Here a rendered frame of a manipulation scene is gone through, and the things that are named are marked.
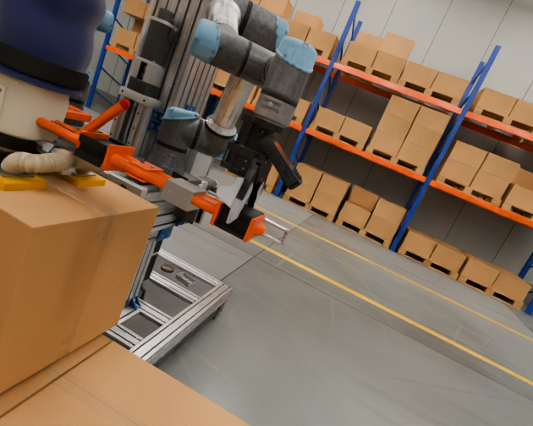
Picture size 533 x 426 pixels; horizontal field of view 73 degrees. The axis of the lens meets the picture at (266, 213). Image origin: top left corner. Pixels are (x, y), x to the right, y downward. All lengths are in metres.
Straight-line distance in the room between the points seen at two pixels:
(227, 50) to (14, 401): 0.91
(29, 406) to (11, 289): 0.35
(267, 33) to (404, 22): 8.59
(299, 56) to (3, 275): 0.67
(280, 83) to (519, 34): 9.31
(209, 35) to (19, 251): 0.53
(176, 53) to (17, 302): 1.08
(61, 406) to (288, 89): 0.89
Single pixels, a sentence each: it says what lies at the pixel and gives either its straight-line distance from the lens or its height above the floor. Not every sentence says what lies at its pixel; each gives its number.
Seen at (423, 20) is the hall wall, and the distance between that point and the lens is 9.70.
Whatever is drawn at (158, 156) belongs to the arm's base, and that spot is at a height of 1.09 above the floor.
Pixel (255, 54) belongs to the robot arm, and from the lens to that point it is 0.79.
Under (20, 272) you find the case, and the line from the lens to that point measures 0.80.
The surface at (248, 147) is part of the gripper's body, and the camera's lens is 0.72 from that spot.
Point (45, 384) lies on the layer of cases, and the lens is 1.13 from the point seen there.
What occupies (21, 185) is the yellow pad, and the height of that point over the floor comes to 1.02.
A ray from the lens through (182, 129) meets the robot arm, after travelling 1.32.
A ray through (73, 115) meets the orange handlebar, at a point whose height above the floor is 1.14.
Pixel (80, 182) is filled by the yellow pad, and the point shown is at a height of 1.02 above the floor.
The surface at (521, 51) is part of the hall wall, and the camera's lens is 9.82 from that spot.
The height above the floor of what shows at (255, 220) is 1.16.
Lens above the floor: 1.33
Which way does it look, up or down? 13 degrees down
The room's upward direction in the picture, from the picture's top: 23 degrees clockwise
